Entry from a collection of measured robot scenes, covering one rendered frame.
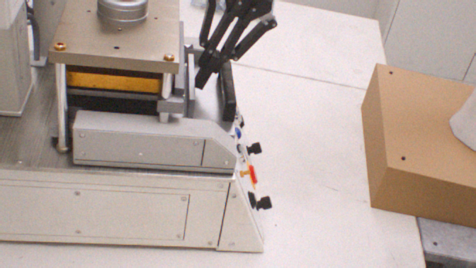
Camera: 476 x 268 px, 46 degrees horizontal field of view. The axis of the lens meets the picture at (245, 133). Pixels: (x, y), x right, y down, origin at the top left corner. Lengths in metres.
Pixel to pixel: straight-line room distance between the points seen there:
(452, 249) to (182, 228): 0.54
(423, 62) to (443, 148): 2.00
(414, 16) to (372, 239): 2.09
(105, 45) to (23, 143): 0.22
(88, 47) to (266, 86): 0.74
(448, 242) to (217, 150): 0.55
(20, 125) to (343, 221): 0.63
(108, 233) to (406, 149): 0.61
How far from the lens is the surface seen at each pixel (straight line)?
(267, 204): 1.06
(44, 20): 1.13
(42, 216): 0.97
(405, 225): 1.20
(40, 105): 1.03
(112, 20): 0.90
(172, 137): 0.85
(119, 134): 0.85
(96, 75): 0.87
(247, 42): 0.94
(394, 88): 1.37
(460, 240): 1.23
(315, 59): 1.68
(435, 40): 3.17
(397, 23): 3.10
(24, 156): 0.92
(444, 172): 1.19
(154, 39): 0.87
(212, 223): 0.97
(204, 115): 0.95
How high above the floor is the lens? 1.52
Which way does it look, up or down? 36 degrees down
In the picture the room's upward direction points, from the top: 11 degrees clockwise
